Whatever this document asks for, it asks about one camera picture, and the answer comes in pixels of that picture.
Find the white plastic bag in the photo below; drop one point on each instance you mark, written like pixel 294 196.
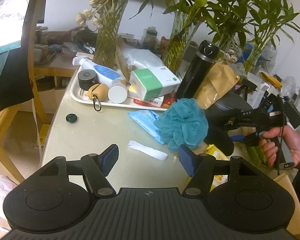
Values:
pixel 142 57

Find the yellow white flat box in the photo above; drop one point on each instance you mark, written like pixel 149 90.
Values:
pixel 140 96

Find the wooden side table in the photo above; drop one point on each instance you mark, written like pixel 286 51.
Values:
pixel 57 67

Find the black cloth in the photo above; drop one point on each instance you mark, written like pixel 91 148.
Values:
pixel 12 85

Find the blue plastic bag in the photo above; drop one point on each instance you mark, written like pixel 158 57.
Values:
pixel 250 48

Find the black round device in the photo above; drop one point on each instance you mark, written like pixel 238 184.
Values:
pixel 87 77

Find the large brown paper bag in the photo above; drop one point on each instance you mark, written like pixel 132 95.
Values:
pixel 217 82

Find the green packets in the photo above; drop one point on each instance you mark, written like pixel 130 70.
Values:
pixel 255 155

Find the silver foil sheet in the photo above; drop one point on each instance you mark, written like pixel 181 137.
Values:
pixel 5 10

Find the wide glass vase with bamboo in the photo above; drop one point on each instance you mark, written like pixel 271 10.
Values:
pixel 176 47

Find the red flat box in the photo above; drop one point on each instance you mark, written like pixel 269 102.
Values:
pixel 170 102

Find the small metal tray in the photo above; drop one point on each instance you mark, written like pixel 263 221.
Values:
pixel 45 55

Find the white plastic tray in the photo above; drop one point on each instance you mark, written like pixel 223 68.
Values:
pixel 76 90

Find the person's right hand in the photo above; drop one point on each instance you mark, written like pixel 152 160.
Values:
pixel 298 147

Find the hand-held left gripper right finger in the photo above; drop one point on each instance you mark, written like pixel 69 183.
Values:
pixel 186 161

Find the tan pouch with carabiner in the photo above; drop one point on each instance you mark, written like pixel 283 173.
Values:
pixel 98 92

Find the black foam pad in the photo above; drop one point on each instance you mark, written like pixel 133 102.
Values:
pixel 218 135

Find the clear plastic bag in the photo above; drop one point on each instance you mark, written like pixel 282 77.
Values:
pixel 288 86

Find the grey zip case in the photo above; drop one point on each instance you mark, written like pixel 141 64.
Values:
pixel 232 101

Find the small glass vase with bamboo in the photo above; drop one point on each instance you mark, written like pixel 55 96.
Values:
pixel 225 42

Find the black round button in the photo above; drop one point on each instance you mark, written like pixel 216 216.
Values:
pixel 71 118

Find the blue wet wipes pack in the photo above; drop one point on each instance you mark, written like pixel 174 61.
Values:
pixel 142 118

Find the yellow wipes pack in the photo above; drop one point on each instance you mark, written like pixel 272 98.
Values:
pixel 216 153

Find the teal mesh bath loofah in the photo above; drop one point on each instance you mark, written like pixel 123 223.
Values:
pixel 182 122

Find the wooden chair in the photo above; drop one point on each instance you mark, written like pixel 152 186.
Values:
pixel 32 55

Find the glass jars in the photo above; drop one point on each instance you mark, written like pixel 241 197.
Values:
pixel 41 35

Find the white elastic band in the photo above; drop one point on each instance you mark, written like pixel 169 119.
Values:
pixel 147 150

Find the dark jar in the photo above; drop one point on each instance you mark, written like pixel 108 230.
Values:
pixel 150 41

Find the green white tissue box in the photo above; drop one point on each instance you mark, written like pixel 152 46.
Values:
pixel 150 82

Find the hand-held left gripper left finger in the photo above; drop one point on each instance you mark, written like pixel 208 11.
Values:
pixel 111 156

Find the white-lidded bottle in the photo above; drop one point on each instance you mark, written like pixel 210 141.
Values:
pixel 117 93

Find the white carton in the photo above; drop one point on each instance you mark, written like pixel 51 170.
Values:
pixel 258 87

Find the glass vase with white flowers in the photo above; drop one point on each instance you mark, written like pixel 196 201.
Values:
pixel 106 42

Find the yellow cloth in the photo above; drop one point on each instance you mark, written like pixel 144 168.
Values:
pixel 271 78

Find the small white bead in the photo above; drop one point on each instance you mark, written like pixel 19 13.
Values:
pixel 175 157

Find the white spray bottle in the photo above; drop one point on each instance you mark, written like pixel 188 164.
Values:
pixel 102 71

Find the small brown paper bag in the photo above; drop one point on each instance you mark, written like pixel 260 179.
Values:
pixel 121 55

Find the slim glass vase with bamboo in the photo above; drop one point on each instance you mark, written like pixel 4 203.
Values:
pixel 255 55

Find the dried flower bunch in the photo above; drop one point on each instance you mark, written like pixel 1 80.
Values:
pixel 231 56

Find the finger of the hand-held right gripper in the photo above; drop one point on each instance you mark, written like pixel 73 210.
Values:
pixel 251 140
pixel 247 118

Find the black thermos bottle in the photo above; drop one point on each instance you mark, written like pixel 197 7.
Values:
pixel 195 72

